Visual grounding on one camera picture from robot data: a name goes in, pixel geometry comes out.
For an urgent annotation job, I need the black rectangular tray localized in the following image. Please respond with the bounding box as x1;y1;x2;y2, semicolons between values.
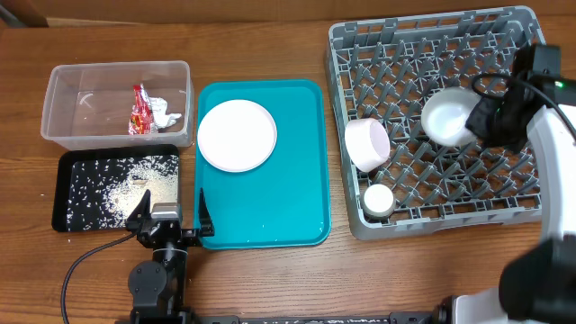
51;144;180;232

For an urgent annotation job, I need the clear plastic bin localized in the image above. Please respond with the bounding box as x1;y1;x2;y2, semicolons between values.
40;60;194;150

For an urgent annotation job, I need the black cable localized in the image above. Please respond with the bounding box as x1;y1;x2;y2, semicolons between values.
59;229;140;324
470;71;576;140

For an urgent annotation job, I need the large white plate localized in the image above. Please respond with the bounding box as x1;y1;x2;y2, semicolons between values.
197;99;277;173

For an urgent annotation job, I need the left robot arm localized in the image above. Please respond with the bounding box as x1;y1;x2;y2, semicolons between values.
125;191;214;323

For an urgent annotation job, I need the white wrapper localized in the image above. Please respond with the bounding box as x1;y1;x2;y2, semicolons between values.
149;97;182;131

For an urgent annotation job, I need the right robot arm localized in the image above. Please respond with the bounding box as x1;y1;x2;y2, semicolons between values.
421;44;575;323

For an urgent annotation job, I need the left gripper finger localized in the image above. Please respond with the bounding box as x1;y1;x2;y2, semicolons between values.
198;188;214;237
125;189;151;225

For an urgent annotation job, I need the right black cable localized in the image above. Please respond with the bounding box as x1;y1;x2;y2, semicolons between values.
470;71;576;140

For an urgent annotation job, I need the grey plastic dish rack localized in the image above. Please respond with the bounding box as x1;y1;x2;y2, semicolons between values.
326;5;544;240

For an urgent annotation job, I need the red snack wrapper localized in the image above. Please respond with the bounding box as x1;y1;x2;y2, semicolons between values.
128;84;157;135

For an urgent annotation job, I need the scattered rice pile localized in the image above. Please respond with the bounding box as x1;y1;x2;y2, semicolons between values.
64;155;179;231

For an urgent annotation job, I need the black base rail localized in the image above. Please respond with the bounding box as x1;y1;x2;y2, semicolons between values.
116;311;448;324

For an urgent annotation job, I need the left black cable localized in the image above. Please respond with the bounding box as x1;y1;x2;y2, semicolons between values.
59;229;140;324

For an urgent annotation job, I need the white cup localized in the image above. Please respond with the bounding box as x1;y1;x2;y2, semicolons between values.
360;184;396;218

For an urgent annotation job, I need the white pink bowl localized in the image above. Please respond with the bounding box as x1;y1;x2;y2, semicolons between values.
345;118;391;172

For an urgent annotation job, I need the small grey bowl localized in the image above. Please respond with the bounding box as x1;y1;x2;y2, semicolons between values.
421;87;481;147

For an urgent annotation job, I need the teal serving tray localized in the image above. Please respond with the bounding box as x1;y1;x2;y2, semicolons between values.
194;79;331;250

